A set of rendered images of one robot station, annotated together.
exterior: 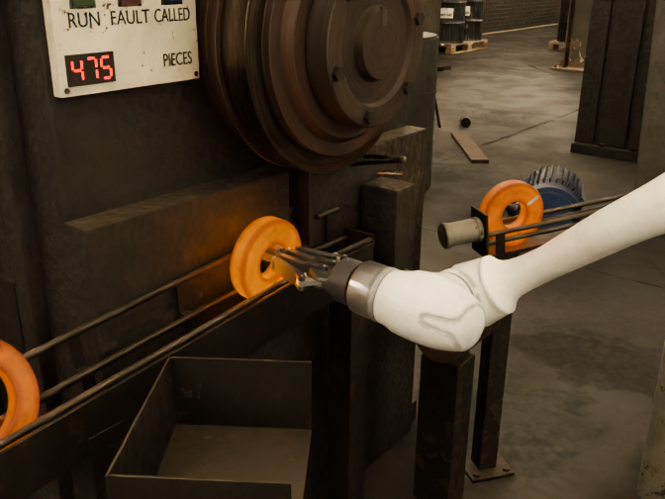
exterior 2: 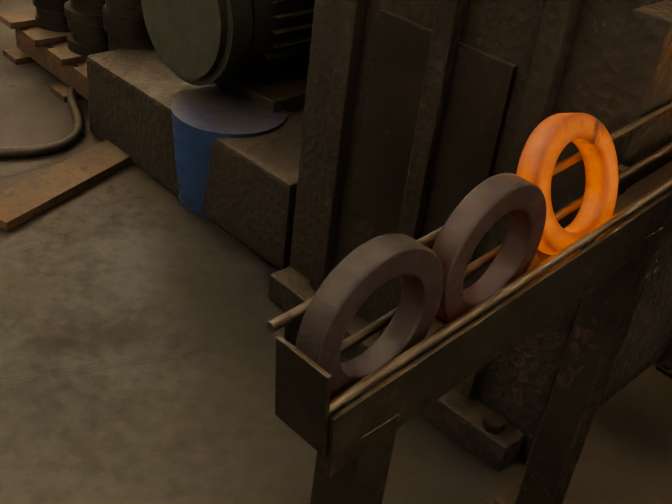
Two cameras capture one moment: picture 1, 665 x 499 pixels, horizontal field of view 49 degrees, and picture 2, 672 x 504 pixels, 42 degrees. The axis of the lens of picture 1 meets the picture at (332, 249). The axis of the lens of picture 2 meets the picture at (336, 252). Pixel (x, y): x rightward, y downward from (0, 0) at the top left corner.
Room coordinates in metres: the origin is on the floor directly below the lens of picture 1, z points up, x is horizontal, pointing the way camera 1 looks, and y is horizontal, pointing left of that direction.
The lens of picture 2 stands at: (-0.20, 0.68, 1.21)
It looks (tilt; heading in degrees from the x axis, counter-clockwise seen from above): 33 degrees down; 4
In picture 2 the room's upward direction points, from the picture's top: 7 degrees clockwise
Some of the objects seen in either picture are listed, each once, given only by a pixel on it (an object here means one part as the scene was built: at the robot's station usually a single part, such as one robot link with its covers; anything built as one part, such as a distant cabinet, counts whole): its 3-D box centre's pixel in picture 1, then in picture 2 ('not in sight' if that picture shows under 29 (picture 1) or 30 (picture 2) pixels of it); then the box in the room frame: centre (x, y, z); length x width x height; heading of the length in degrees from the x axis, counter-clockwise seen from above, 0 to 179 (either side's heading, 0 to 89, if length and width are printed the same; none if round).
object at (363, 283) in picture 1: (373, 290); not in sight; (1.08, -0.07, 0.75); 0.09 x 0.06 x 0.09; 142
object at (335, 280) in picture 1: (336, 276); not in sight; (1.12, -0.01, 0.76); 0.09 x 0.08 x 0.07; 52
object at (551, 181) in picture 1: (550, 204); not in sight; (3.38, -1.05, 0.17); 0.57 x 0.31 x 0.34; 162
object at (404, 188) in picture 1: (385, 233); not in sight; (1.55, -0.12, 0.68); 0.11 x 0.08 x 0.24; 52
